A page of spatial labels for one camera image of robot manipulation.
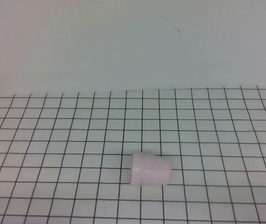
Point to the pale pink plastic cup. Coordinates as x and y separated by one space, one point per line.
151 169

